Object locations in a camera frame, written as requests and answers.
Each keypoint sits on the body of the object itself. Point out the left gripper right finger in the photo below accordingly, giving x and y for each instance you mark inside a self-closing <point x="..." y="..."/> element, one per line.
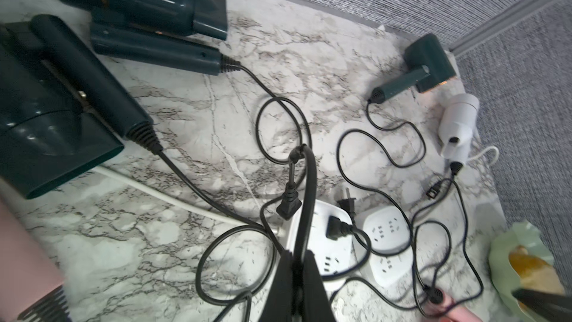
<point x="315" y="302"/>

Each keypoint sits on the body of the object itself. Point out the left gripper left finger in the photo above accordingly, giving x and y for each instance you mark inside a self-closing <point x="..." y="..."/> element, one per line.
<point x="279" y="304"/>

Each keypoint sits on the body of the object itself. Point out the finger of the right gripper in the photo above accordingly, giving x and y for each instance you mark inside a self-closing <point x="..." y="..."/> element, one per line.
<point x="550" y="306"/>

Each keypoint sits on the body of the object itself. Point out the orange bread slice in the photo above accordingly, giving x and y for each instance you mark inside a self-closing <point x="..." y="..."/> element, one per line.
<point x="535" y="273"/>

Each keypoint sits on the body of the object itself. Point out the left white power strip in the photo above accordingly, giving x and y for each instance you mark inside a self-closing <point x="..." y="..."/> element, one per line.
<point x="332" y="256"/>

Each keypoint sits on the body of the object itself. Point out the white power strip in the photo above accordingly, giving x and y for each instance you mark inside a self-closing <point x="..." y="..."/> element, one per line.
<point x="332" y="256"/>
<point x="390" y="236"/>

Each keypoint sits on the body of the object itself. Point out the green wavy plate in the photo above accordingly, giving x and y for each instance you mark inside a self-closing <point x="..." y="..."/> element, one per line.
<point x="504" y="278"/>

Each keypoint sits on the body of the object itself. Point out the right white power strip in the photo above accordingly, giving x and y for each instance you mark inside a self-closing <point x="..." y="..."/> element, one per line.
<point x="390" y="236"/>

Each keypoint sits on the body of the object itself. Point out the pink dryer front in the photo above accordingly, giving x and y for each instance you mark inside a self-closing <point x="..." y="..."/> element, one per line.
<point x="439" y="302"/>

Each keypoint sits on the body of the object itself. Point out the pink dryer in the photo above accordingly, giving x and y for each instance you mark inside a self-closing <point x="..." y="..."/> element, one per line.
<point x="439" y="302"/>
<point x="31" y="284"/>

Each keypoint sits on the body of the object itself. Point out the white folded hair dryer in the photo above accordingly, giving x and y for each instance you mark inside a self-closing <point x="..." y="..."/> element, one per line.
<point x="456" y="130"/>

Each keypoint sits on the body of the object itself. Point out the pink dryer left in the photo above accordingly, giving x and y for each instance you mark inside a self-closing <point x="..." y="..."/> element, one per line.
<point x="31" y="284"/>

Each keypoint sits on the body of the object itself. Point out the green dryer copper nozzle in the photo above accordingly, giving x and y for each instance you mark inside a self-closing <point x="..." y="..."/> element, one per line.
<point x="428" y="67"/>

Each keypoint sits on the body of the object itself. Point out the dark green dryer folded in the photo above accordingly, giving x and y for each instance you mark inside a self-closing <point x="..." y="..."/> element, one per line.
<point x="62" y="111"/>

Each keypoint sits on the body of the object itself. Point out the dark green dryer back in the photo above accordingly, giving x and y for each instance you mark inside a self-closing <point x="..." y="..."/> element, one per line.
<point x="157" y="31"/>

